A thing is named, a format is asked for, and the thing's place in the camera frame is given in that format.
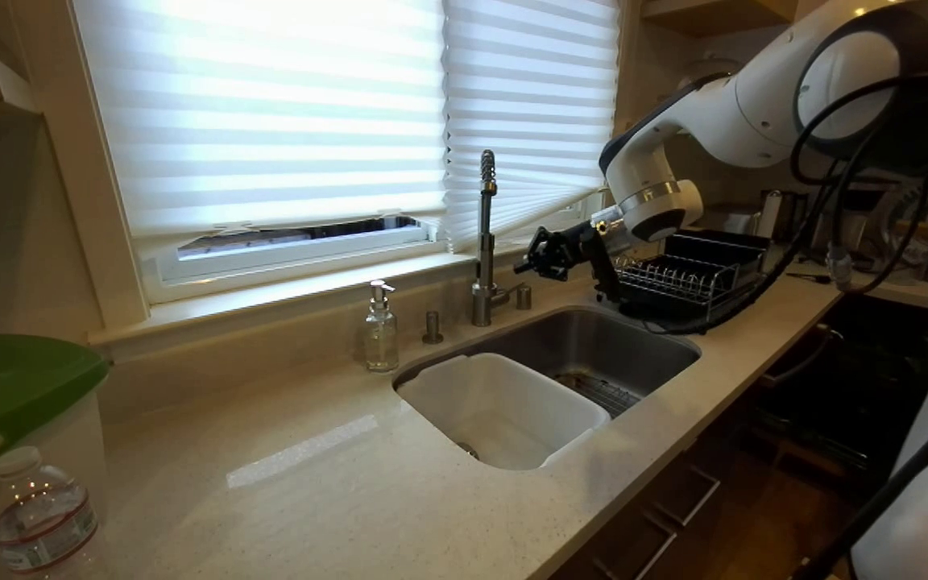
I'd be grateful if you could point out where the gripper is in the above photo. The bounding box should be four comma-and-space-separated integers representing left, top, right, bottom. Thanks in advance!
514, 222, 606, 282

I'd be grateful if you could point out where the tap lever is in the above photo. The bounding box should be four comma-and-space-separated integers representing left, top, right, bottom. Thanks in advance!
493, 282, 533, 312

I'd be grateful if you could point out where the steel kitchen tap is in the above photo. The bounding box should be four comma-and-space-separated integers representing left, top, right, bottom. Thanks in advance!
471, 149, 532, 328

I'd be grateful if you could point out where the steel sink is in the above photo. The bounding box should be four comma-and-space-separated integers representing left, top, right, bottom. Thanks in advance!
392, 304, 703, 473

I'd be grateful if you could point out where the black dish rack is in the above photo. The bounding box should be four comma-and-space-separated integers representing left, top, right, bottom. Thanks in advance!
612, 229, 773, 325

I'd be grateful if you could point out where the narrow white pleated blind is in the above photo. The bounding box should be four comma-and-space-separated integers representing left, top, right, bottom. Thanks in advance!
441, 0, 623, 254

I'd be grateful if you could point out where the white plastic wash basin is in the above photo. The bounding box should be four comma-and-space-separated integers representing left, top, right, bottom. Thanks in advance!
396, 352, 612, 473

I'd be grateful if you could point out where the clear soap dispenser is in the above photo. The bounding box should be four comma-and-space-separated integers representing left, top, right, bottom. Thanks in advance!
363, 279, 400, 374

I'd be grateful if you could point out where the window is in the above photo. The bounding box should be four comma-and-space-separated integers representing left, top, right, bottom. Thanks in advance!
11, 0, 644, 329

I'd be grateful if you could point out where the dark drawer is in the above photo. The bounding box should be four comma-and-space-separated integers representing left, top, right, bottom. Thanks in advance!
549, 403, 755, 580

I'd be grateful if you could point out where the wide white pleated blind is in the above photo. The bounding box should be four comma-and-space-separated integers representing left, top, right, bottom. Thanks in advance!
71, 0, 449, 239

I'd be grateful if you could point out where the container with green lid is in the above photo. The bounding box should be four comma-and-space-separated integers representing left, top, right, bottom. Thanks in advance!
0, 333, 112, 580

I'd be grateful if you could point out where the clear water bottle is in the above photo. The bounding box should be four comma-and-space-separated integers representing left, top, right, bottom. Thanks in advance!
0, 445, 101, 580

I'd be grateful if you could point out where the wire sink grid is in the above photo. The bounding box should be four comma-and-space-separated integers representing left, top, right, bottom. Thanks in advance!
553, 371, 644, 419

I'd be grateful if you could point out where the drawer handle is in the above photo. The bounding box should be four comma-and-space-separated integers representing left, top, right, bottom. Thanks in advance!
591, 510, 678, 580
648, 464, 723, 529

